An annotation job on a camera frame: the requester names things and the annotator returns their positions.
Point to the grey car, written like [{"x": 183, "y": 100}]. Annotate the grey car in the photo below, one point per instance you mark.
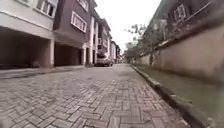
[{"x": 104, "y": 61}]

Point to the row of buildings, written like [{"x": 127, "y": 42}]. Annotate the row of buildings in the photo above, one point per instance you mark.
[{"x": 106, "y": 41}]

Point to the tree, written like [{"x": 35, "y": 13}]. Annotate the tree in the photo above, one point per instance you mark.
[{"x": 135, "y": 41}]

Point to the grey brick paved road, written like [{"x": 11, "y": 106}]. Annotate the grey brick paved road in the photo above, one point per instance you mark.
[{"x": 100, "y": 96}]

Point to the dark purple building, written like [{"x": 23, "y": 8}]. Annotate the dark purple building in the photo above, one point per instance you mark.
[{"x": 71, "y": 30}]

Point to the black and white kerb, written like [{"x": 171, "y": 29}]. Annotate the black and white kerb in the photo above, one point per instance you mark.
[{"x": 166, "y": 95}]

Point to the raised concrete pavement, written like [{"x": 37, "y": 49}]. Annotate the raised concrete pavement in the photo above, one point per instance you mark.
[{"x": 36, "y": 71}]

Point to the grey concrete strip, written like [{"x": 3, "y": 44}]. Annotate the grey concrete strip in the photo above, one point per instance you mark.
[{"x": 196, "y": 91}]

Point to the white building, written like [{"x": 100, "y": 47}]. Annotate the white building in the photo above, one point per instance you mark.
[{"x": 25, "y": 30}]

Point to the building behind wall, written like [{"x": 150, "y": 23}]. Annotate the building behind wall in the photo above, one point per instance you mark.
[{"x": 181, "y": 16}]

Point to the grey boundary wall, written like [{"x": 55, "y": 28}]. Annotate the grey boundary wall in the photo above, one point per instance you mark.
[{"x": 196, "y": 55}]

